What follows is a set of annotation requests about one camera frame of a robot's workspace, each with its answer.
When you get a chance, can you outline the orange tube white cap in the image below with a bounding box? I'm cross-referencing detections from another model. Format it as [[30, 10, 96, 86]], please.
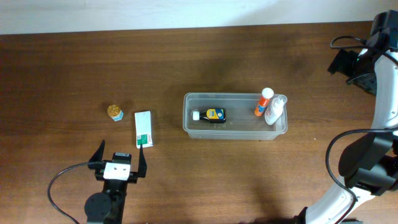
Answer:
[[254, 88, 274, 116]]

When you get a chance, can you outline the dark bottle white cap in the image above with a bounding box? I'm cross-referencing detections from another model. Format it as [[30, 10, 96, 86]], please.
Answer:
[[192, 108, 226, 123]]

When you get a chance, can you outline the white green medicine box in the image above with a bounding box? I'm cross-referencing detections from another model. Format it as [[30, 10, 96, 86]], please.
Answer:
[[134, 111, 153, 149]]

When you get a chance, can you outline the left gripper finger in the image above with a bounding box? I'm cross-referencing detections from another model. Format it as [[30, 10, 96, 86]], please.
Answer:
[[137, 144, 147, 178], [88, 140, 105, 169]]

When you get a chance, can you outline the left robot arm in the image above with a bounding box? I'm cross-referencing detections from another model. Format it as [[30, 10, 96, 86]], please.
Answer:
[[85, 141, 147, 223]]

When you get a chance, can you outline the clear plastic container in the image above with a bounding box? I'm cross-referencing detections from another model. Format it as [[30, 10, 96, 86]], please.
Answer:
[[183, 93, 288, 140]]

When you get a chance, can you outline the white spray bottle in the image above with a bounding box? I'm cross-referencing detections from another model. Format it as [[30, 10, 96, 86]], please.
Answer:
[[264, 95, 287, 125]]

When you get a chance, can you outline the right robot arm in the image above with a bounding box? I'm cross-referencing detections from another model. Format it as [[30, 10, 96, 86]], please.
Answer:
[[292, 10, 397, 224]]

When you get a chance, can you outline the small gold-lid jar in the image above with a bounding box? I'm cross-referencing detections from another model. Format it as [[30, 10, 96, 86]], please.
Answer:
[[107, 105, 124, 121]]

